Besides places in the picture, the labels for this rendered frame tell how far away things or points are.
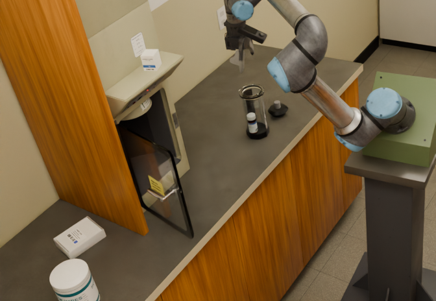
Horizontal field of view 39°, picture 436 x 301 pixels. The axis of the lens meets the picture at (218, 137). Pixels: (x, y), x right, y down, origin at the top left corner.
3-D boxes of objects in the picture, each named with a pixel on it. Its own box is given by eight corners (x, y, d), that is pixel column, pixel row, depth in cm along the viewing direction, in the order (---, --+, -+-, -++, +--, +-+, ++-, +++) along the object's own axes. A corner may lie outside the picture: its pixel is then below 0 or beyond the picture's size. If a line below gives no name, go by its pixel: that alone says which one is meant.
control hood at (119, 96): (108, 118, 216) (100, 94, 210) (167, 72, 235) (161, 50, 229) (132, 125, 209) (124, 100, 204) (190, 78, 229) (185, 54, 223)
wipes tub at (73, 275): (55, 308, 211) (41, 279, 203) (82, 282, 219) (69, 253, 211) (81, 324, 204) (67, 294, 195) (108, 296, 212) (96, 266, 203)
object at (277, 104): (271, 107, 290) (270, 95, 286) (290, 108, 286) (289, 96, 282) (266, 119, 283) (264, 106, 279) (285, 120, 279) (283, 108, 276)
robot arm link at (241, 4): (252, -9, 223) (243, -19, 232) (230, 13, 225) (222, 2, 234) (265, 4, 227) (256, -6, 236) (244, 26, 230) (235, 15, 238)
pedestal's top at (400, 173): (446, 141, 255) (446, 133, 252) (424, 190, 234) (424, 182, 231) (370, 128, 270) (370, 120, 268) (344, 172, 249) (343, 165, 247)
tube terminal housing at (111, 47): (96, 197, 257) (34, 31, 212) (147, 153, 276) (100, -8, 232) (140, 216, 243) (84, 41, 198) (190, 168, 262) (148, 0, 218)
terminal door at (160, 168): (143, 205, 240) (116, 122, 217) (194, 239, 220) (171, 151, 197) (141, 207, 239) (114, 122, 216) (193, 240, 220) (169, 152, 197)
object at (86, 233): (56, 246, 237) (52, 239, 235) (90, 222, 244) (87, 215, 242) (71, 261, 229) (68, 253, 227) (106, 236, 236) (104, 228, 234)
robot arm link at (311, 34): (332, 26, 193) (262, -43, 225) (307, 51, 196) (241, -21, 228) (348, 44, 202) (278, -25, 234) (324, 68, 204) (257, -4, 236)
